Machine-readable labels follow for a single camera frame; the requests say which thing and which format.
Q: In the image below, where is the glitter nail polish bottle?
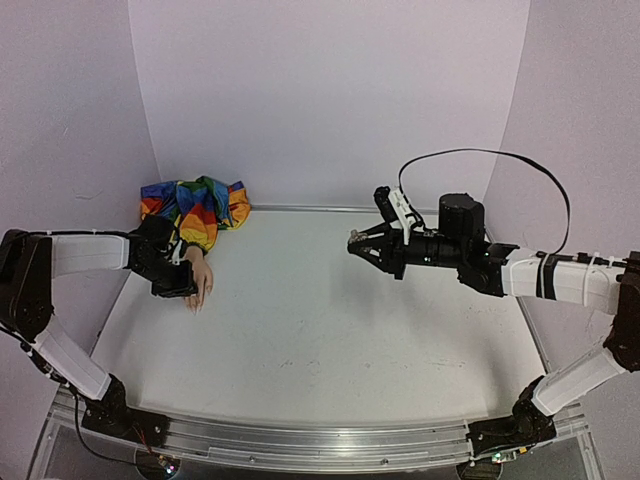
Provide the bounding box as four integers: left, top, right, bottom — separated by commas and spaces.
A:
348, 230, 368, 245

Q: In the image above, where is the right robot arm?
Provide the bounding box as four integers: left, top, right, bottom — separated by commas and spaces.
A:
347, 187, 639, 458

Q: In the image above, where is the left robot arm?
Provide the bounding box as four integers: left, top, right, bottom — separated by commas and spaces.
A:
1, 217, 198, 437

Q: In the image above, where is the mannequin hand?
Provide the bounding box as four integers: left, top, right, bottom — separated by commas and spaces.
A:
184, 246, 214, 314

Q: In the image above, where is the colourful patchwork sleeve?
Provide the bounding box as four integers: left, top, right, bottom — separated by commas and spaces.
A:
140, 176, 251, 254

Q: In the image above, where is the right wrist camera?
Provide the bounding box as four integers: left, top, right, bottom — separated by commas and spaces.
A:
373, 186, 425, 246

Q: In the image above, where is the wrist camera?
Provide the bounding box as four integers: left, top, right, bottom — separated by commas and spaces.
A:
169, 239, 189, 265
373, 186, 425, 246

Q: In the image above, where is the black right camera cable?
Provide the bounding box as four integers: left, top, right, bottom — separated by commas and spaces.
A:
397, 148, 572, 256

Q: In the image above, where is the aluminium front rail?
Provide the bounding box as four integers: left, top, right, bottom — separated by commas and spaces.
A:
49, 391, 589, 474

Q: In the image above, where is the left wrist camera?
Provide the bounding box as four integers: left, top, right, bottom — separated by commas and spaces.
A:
169, 239, 189, 265

